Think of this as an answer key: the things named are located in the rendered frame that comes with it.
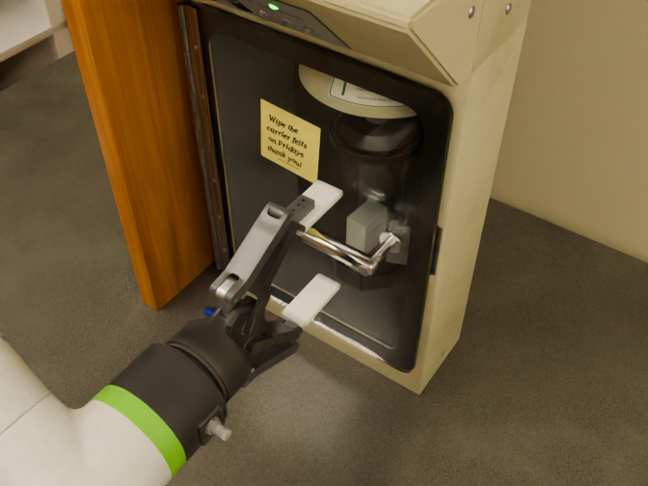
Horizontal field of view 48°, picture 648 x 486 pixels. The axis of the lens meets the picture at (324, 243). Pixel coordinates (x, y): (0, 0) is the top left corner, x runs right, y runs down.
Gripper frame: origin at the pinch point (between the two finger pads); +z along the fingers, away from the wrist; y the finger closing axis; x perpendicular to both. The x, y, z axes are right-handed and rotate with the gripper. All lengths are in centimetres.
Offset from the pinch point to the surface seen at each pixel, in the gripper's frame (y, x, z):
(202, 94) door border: 8.4, 19.3, 4.5
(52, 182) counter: -26, 60, 7
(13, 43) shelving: -28, 106, 35
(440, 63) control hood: 25.3, -10.8, -0.7
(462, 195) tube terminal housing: 6.1, -10.9, 8.2
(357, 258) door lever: 0.7, -4.4, -0.5
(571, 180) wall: -19, -13, 49
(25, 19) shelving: -28, 112, 43
